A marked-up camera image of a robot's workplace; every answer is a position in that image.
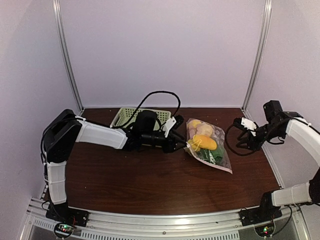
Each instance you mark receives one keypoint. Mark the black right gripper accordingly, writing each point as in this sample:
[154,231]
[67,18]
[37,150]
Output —
[252,142]

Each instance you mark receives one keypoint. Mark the right circuit board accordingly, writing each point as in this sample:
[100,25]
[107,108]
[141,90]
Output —
[265,230]

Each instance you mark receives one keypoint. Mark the clear zip top bag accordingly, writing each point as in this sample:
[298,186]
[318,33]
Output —
[219,137]

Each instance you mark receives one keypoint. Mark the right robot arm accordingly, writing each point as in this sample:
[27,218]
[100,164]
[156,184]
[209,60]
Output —
[281,124]

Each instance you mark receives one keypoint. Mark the toy orange mango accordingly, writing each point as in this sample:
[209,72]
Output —
[203,142]

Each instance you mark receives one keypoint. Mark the front aluminium rail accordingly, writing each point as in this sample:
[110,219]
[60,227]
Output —
[225,225]

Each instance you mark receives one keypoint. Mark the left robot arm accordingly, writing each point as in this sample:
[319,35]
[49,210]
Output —
[58,139]

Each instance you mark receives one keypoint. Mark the circuit board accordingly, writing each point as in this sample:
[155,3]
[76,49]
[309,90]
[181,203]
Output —
[265,230]
[63,230]

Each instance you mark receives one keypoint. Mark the toy yellow lemon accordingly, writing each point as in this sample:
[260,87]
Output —
[193,123]

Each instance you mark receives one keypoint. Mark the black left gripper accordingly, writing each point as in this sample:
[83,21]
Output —
[169,147]

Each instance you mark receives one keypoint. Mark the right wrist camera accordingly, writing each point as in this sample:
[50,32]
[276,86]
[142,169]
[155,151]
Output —
[245,124]

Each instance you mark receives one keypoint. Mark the left aluminium frame post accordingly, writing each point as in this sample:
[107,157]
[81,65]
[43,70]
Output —
[65,53]

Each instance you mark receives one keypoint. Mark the aluminium frame post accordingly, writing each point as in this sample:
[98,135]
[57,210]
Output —
[263,36]
[65,53]

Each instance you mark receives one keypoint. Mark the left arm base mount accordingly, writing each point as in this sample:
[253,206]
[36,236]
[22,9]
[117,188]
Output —
[74,217]

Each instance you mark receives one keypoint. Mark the right aluminium frame post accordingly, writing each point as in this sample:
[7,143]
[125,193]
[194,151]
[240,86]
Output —
[263,36]

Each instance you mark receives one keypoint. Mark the green plastic basket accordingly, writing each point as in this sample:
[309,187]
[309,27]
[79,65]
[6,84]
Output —
[129,117]

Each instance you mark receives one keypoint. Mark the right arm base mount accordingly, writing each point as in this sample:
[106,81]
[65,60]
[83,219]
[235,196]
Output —
[255,215]

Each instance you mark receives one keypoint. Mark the toy potato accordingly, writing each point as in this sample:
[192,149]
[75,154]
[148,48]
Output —
[204,129]

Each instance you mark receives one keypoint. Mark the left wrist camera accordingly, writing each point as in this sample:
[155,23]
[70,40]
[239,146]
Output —
[168,125]

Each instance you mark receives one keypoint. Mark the left circuit board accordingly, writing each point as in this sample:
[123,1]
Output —
[63,230]

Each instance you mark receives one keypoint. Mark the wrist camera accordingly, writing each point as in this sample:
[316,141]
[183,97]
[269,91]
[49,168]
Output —
[245,124]
[168,125]

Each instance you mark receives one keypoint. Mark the toy bok choy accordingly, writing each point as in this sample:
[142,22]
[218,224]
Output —
[212,156]

